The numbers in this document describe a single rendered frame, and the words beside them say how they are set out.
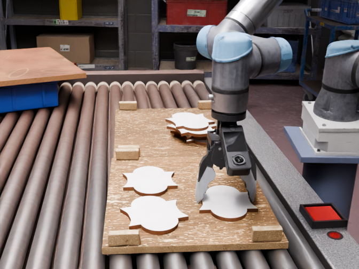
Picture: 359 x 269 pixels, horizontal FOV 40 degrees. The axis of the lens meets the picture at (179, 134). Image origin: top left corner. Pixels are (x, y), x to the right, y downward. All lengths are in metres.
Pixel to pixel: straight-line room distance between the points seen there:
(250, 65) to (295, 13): 4.69
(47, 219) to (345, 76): 0.94
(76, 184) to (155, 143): 0.29
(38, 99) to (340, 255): 1.14
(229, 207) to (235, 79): 0.27
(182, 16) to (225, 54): 4.54
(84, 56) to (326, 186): 4.55
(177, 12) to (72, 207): 4.50
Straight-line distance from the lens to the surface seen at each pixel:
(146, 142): 1.39
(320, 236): 1.05
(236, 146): 0.97
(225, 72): 0.95
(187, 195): 1.11
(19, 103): 1.74
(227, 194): 1.10
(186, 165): 1.25
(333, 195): 1.67
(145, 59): 6.25
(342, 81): 1.55
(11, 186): 1.23
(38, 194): 1.19
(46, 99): 1.76
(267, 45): 1.03
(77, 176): 1.24
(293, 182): 1.25
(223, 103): 0.97
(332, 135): 1.54
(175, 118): 1.43
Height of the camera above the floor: 1.45
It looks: 21 degrees down
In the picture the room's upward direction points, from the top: 1 degrees clockwise
